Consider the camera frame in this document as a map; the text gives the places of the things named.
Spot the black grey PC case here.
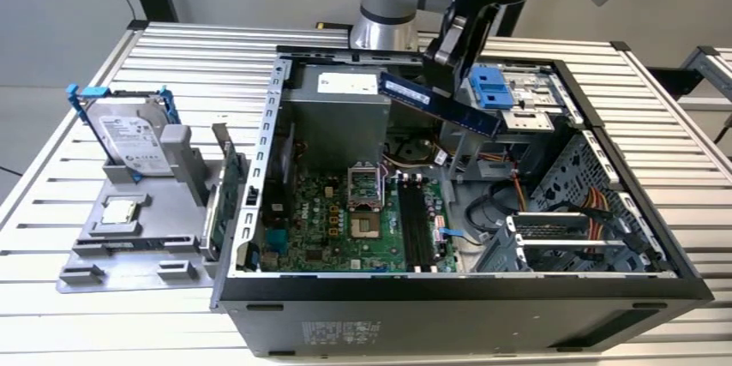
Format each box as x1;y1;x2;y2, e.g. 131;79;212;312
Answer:
208;43;716;359

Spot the thin orange wire harness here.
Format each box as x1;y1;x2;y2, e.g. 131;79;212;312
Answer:
511;167;528;213

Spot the small slatted metal table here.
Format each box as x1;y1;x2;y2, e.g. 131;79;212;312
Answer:
678;45;732;144

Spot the green graphics card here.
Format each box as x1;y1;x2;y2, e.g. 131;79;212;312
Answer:
198;123;254;263

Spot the silver CPU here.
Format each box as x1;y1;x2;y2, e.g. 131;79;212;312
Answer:
98;201;140;225

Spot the black cable loop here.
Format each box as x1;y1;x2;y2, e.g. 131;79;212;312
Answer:
463;185;519;241

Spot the hard disk in blue carrier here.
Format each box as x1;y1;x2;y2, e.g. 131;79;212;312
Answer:
64;82;183;178

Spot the locking lever wire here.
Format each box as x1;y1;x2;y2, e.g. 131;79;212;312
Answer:
376;171;398;203

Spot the red yellow wire bundle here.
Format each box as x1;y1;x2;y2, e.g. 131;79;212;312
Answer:
580;188;616;243

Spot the green motherboard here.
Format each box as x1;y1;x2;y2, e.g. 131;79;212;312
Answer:
260;168;463;275

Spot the black cooler fan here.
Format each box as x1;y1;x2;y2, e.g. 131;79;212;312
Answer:
394;136;443;166

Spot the grey metal disk bay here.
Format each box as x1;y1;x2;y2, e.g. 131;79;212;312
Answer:
471;210;659;273

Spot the black table connector bracket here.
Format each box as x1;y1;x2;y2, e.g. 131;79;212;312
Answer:
646;65;706;97

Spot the grey parts rack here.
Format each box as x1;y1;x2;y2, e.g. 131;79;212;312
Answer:
54;123;254;294

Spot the CPU socket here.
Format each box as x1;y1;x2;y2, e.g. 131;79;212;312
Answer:
348;210;383;242

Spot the grey power supply unit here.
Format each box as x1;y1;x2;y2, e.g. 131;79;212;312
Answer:
283;63;395;170

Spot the black RAM slot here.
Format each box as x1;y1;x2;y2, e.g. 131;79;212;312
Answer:
410;173;434;273
398;173;418;273
403;173;426;273

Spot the blue plastic drive latch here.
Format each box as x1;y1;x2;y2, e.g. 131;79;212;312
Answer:
470;64;511;111

